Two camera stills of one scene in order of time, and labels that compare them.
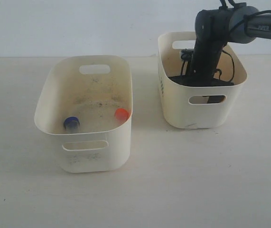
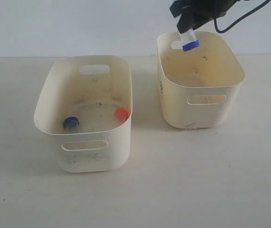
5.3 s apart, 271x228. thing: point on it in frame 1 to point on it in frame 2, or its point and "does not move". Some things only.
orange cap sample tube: (121, 115) does not move
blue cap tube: (71, 124) does not move
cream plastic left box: (87, 102) does not move
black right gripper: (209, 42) to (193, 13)
